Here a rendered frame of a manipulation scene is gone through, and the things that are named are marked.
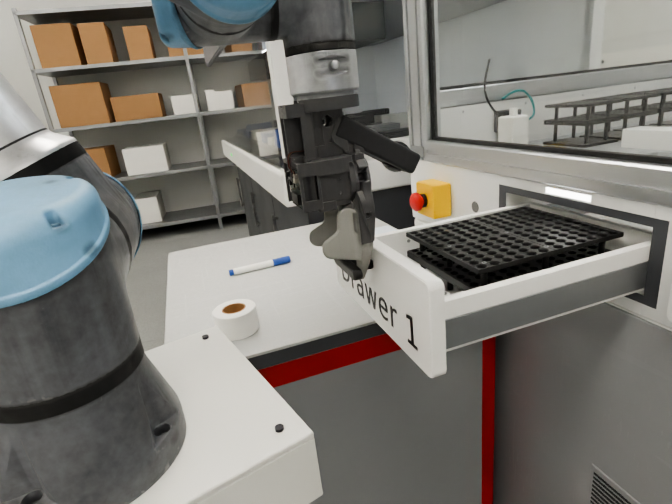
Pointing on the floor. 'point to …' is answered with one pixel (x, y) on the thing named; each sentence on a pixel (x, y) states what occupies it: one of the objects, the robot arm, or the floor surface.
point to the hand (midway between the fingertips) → (360, 262)
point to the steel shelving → (131, 120)
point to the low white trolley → (347, 374)
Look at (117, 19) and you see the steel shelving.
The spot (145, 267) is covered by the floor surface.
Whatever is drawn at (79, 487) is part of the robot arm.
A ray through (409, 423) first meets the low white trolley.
